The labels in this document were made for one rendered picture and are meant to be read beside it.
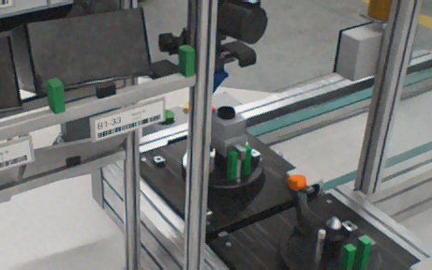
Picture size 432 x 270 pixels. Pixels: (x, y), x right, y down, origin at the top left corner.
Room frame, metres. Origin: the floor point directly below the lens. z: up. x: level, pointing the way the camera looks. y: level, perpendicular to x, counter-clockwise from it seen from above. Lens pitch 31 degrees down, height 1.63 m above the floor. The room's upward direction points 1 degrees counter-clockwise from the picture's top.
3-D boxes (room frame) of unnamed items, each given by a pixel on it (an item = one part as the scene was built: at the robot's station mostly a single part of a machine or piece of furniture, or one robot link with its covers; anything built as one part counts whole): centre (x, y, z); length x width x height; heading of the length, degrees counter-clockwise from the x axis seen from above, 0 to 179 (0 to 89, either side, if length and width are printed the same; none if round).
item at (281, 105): (1.17, -0.30, 0.91); 0.89 x 0.06 x 0.11; 119
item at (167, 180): (0.90, -0.14, 0.96); 0.24 x 0.24 x 0.02; 29
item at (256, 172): (0.90, -0.14, 0.98); 0.14 x 0.14 x 0.02
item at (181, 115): (1.13, -0.11, 0.93); 0.21 x 0.07 x 0.06; 119
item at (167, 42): (1.00, -0.07, 1.17); 0.07 x 0.07 x 0.06; 30
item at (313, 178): (0.87, -0.27, 0.97); 0.05 x 0.05 x 0.04; 29
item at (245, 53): (0.97, -0.10, 1.18); 0.19 x 0.06 x 0.08; 119
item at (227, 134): (0.89, -0.14, 1.06); 0.08 x 0.04 x 0.07; 30
